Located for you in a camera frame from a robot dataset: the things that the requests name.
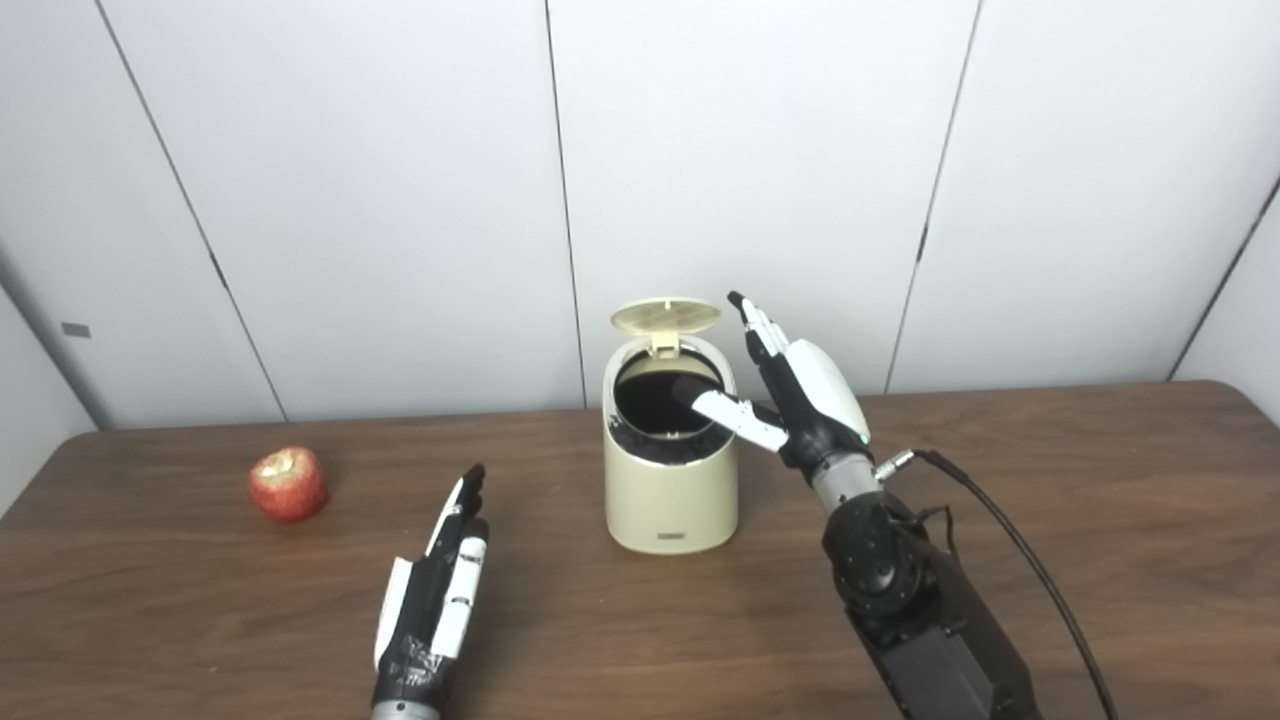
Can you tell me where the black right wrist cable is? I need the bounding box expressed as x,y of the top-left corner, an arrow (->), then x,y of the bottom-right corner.
874,448 -> 1121,720

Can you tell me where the cream round bin lid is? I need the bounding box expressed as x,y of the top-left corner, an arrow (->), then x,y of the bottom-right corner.
610,296 -> 723,359

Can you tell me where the cream-colored bin body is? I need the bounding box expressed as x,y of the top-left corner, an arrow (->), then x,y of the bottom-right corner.
602,334 -> 741,555

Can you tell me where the red apple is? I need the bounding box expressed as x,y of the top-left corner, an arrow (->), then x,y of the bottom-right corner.
249,446 -> 330,524

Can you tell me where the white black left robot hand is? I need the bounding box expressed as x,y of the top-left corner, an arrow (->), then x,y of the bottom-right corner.
372,463 -> 491,707

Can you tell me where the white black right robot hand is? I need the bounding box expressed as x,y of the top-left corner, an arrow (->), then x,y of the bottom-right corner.
672,291 -> 873,473

